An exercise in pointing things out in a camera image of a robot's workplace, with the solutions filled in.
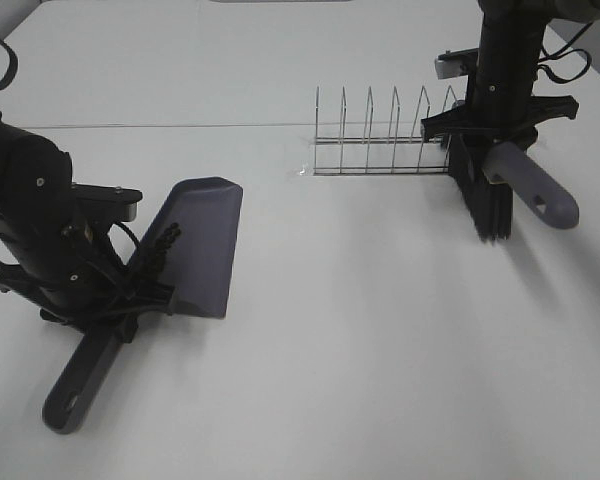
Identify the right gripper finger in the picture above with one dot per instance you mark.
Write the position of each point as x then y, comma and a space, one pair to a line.
454, 121
544, 108

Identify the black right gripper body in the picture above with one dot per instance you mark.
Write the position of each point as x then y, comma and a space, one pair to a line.
482, 133

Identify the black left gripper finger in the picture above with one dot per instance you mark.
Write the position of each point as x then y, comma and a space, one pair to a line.
149, 297

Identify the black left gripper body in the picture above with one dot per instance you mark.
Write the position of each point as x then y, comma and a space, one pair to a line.
81, 304

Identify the purple plastic dustpan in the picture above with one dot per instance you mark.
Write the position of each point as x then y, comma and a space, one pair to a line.
199, 267

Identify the pile of coffee beans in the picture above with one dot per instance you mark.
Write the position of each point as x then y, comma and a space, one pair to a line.
154, 258

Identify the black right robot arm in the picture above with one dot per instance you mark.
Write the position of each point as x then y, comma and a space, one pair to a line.
499, 105

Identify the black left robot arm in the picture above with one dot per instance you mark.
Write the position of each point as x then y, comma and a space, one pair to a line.
58, 232

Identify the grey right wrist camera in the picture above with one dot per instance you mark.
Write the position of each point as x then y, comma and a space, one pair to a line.
453, 64

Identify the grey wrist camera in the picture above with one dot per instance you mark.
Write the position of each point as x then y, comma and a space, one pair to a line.
107, 204
453, 64

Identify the metal wire dish rack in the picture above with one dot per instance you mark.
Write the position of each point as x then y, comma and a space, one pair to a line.
395, 147

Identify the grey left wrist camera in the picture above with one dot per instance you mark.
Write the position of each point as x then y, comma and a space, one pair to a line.
107, 204

